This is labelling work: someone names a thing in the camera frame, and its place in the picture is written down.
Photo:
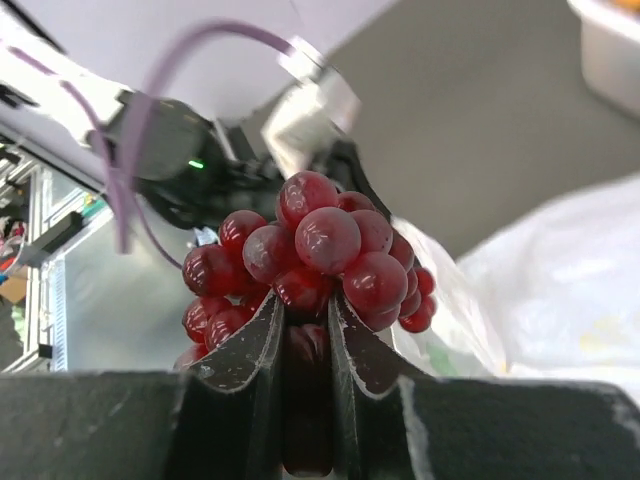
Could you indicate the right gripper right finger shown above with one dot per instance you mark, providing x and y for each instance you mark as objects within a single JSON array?
[{"x": 393, "y": 421}]

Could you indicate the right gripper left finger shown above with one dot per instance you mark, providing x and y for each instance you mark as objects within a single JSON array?
[{"x": 219, "y": 419}]

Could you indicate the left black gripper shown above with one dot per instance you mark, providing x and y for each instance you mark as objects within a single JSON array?
[{"x": 194, "y": 173}]

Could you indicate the white plastic fruit bag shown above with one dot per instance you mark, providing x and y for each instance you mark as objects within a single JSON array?
[{"x": 553, "y": 295}]

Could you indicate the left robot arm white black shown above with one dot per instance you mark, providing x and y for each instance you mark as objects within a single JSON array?
[{"x": 136, "y": 119}]

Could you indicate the white plastic tub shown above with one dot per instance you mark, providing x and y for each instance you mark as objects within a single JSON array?
[{"x": 610, "y": 50}]

